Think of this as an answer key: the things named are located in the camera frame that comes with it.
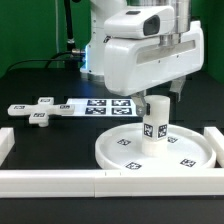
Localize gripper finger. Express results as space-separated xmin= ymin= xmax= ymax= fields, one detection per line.
xmin=131 ymin=91 xmax=147 ymax=117
xmin=169 ymin=76 xmax=186 ymax=102

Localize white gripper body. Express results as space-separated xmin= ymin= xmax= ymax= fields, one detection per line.
xmin=104 ymin=21 xmax=204 ymax=96

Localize white round table top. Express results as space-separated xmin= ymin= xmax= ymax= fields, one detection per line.
xmin=95 ymin=123 xmax=216 ymax=171

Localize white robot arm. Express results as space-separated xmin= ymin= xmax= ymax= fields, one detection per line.
xmin=81 ymin=0 xmax=204 ymax=116

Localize white marker sheet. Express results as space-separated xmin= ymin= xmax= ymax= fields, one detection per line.
xmin=67 ymin=98 xmax=137 ymax=117

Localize black vertical pole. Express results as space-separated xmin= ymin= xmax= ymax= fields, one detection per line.
xmin=63 ymin=0 xmax=78 ymax=71

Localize white right fence bar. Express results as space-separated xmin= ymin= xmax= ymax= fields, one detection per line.
xmin=204 ymin=127 xmax=224 ymax=168

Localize white fence bar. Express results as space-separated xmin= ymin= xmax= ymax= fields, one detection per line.
xmin=0 ymin=127 xmax=15 ymax=166
xmin=0 ymin=168 xmax=224 ymax=198
xmin=204 ymin=127 xmax=224 ymax=168

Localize white front fence bar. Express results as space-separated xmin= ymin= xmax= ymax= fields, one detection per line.
xmin=0 ymin=168 xmax=224 ymax=198

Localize white cross-shaped table base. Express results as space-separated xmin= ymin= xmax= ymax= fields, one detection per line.
xmin=8 ymin=97 xmax=75 ymax=127

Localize white left fence bar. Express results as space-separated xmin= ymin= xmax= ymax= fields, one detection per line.
xmin=0 ymin=127 xmax=15 ymax=166

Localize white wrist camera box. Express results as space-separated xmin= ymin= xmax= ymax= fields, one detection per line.
xmin=104 ymin=6 xmax=175 ymax=39

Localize black cable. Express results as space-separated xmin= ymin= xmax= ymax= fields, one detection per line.
xmin=6 ymin=48 xmax=88 ymax=76

